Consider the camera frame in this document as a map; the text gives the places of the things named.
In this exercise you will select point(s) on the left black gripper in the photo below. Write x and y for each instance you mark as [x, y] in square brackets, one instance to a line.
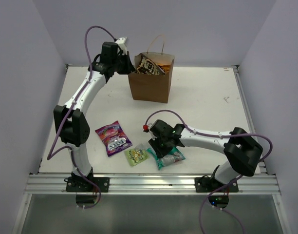
[129, 68]

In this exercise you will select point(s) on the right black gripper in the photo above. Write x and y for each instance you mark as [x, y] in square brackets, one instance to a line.
[160, 152]

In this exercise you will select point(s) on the teal snack packet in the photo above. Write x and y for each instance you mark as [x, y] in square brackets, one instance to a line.
[174, 156]

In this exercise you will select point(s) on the brown Kettle sea salt chips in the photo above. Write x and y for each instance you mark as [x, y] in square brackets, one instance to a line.
[148, 67]

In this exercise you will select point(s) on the brown paper bag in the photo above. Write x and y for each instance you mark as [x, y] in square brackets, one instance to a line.
[154, 88]

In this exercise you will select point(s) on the orange Kettle honey dijon chips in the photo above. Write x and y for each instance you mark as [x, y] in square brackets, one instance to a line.
[164, 67]

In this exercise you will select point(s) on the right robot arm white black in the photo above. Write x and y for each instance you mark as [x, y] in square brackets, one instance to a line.
[241, 150]

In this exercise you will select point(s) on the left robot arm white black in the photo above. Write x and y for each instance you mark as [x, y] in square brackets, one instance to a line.
[70, 121]

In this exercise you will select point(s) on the purple Fox's candy bag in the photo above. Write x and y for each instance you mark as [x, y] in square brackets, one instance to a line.
[114, 138]

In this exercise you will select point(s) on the small green snack packet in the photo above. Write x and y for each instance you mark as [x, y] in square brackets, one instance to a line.
[136, 155]

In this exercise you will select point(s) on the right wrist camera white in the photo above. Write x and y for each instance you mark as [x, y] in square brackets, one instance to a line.
[152, 129]

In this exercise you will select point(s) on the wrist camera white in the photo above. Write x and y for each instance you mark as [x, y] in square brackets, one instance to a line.
[122, 43]
[152, 129]

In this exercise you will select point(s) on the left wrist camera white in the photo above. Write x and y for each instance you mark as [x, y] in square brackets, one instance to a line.
[122, 43]

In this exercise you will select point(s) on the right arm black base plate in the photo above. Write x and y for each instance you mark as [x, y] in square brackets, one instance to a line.
[206, 184]

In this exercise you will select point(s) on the aluminium front rail frame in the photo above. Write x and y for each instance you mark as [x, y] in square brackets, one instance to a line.
[147, 184]

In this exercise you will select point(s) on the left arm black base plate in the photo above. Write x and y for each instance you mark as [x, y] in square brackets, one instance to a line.
[79, 185]

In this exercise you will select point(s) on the aluminium right side rail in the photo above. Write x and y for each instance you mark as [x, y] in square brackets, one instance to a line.
[243, 98]

